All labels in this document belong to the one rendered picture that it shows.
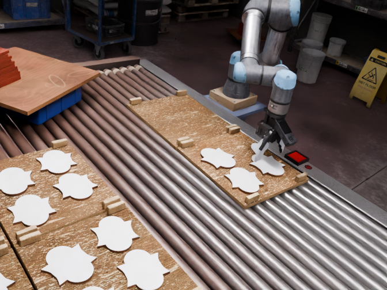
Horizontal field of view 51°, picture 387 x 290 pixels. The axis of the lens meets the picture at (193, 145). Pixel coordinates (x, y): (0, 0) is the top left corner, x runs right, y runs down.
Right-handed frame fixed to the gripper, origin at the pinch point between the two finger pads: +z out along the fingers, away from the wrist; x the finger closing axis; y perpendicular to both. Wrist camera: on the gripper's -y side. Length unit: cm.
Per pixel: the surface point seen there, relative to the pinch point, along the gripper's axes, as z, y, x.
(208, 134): 3.2, 30.0, 6.6
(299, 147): 96, 97, -173
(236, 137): 3.3, 22.4, -3.4
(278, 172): 2.7, -6.0, 0.3
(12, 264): 3, -2, 98
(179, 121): 2.9, 44.8, 11.3
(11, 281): 2, -7, 100
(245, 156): 3.5, 9.3, 3.7
